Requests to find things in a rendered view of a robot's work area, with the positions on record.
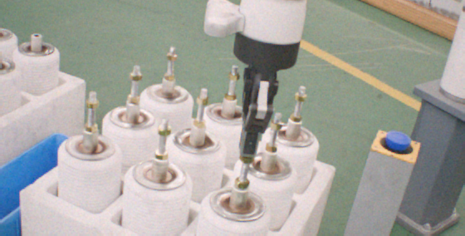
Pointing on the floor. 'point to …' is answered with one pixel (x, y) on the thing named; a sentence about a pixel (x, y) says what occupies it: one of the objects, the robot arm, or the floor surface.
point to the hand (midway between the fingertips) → (249, 140)
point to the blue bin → (27, 174)
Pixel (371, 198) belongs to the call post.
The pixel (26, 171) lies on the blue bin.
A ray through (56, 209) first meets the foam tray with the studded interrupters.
